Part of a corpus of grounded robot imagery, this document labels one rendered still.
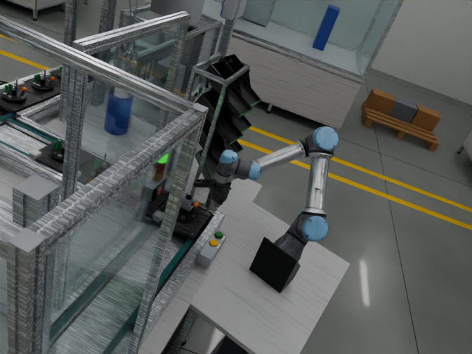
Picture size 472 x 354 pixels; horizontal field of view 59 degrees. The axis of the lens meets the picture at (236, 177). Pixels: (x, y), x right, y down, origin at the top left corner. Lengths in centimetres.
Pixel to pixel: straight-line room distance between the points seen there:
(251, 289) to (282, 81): 408
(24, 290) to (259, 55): 535
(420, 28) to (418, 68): 89
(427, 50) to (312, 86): 519
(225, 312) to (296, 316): 36
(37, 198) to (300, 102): 522
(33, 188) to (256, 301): 140
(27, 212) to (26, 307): 34
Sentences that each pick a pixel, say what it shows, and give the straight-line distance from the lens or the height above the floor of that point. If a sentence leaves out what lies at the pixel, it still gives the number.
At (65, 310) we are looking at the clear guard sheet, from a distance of 78.
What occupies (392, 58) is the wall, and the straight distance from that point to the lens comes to 1055.
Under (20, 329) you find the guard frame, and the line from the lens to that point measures 67.
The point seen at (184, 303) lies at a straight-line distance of 196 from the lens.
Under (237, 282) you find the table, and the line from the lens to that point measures 213.
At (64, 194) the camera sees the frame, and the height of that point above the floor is 152.
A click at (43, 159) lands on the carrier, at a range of 243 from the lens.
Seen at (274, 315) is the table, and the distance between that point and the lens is 208.
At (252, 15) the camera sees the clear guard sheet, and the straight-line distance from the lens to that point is 570.
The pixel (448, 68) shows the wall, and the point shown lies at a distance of 1085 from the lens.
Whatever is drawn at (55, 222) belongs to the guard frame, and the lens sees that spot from 58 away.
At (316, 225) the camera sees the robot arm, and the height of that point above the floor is 129.
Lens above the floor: 239
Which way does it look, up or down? 33 degrees down
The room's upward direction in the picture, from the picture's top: 20 degrees clockwise
